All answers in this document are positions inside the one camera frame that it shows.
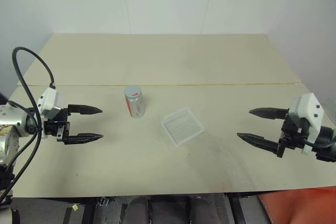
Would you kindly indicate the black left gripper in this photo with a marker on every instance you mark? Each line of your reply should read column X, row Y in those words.
column 55, row 125

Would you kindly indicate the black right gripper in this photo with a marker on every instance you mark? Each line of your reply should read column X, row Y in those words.
column 291, row 136

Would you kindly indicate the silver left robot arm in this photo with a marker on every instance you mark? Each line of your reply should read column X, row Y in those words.
column 11, row 121

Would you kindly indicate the clear square plastic lid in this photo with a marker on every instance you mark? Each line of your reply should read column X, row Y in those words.
column 182, row 126

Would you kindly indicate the orange-red object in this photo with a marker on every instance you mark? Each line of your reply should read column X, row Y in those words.
column 302, row 205

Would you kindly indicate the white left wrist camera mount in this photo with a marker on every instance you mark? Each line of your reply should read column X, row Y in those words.
column 47, row 101

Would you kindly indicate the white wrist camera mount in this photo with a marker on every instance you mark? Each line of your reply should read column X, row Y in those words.
column 47, row 101
column 309, row 115

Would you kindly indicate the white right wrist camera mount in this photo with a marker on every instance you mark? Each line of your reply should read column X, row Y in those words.
column 309, row 115

